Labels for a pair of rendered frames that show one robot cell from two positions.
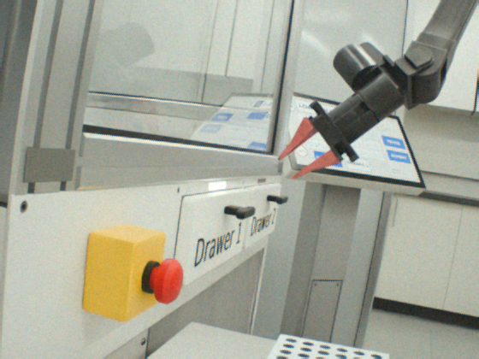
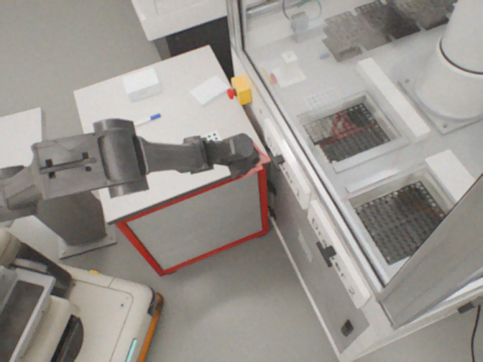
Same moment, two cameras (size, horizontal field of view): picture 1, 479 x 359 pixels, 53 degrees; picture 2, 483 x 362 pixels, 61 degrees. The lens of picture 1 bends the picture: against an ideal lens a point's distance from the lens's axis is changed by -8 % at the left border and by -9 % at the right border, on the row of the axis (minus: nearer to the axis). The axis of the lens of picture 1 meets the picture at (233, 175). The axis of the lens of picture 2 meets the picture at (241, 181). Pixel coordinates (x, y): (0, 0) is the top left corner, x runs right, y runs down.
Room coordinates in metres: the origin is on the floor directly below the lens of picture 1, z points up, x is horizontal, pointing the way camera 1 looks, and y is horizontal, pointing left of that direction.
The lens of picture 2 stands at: (1.26, -0.43, 1.94)
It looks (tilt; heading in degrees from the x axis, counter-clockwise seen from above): 60 degrees down; 151
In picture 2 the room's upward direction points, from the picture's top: 9 degrees counter-clockwise
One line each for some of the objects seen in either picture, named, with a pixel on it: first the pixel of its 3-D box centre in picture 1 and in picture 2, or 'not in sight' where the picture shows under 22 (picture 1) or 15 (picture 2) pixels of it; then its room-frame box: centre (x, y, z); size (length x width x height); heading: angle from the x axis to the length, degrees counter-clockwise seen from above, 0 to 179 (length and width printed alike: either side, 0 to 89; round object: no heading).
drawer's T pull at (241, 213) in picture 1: (238, 211); (277, 159); (0.76, -0.01, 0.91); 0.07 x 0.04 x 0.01; 166
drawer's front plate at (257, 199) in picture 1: (261, 212); (336, 252); (1.07, -0.07, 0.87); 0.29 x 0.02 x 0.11; 166
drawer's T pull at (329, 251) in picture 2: (276, 198); (328, 252); (1.06, -0.09, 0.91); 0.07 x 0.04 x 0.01; 166
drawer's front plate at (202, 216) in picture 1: (217, 229); (285, 162); (0.76, 0.01, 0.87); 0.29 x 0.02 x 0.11; 166
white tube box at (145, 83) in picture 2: not in sight; (141, 85); (0.10, -0.15, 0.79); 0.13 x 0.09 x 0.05; 75
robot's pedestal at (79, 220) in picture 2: not in sight; (52, 192); (-0.01, -0.70, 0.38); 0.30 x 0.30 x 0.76; 69
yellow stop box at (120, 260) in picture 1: (128, 271); (241, 90); (0.44, 0.08, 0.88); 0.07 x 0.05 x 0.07; 166
